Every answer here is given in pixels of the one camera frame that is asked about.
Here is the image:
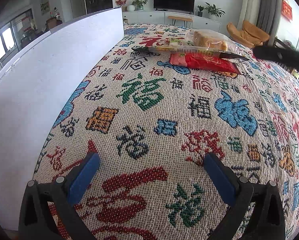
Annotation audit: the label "bread loaf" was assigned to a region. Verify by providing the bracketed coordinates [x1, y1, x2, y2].
[186, 29, 240, 53]

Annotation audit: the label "white standing air conditioner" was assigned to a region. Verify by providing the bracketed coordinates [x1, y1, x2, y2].
[237, 0, 261, 30]

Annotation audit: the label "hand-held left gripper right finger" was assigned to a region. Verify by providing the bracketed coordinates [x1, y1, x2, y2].
[204, 153, 286, 240]

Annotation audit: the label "white door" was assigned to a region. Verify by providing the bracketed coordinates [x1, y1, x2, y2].
[69, 0, 86, 18]

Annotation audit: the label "orange lounge chair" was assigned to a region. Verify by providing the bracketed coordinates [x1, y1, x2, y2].
[226, 20, 270, 48]

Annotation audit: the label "red snack packet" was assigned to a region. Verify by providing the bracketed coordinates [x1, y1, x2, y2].
[169, 52, 242, 75]

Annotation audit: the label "wooden bench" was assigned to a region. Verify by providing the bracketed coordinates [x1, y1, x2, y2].
[168, 16, 193, 28]

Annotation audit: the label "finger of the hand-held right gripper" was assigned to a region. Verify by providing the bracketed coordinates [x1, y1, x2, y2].
[253, 44, 299, 73]

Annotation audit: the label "large plant white pot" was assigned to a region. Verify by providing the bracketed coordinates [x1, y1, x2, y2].
[204, 2, 225, 20]

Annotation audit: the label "black television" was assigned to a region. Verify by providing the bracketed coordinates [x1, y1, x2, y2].
[154, 0, 195, 12]

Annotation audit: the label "window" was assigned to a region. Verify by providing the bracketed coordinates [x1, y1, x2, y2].
[0, 9, 33, 65]

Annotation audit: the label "printed woven blanket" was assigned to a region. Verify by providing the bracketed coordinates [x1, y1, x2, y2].
[33, 23, 299, 240]

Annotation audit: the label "white television cabinet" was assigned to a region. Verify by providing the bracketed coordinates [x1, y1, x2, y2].
[122, 10, 221, 29]

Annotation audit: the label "red wall hanging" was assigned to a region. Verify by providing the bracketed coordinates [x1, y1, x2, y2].
[282, 0, 293, 22]

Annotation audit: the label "red flower plant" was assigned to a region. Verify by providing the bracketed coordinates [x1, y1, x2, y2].
[115, 0, 128, 12]

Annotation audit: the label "long snack packet black ends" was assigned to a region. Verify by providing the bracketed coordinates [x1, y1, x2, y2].
[132, 45, 250, 61]

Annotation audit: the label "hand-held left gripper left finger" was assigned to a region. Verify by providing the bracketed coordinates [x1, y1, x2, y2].
[18, 152, 100, 240]

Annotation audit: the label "grey curtain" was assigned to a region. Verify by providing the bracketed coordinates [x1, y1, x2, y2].
[257, 0, 277, 34]

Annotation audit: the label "green potted plant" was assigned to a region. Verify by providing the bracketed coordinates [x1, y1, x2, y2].
[132, 0, 148, 10]

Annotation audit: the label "wall picture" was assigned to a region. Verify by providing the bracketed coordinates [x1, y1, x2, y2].
[40, 0, 50, 15]

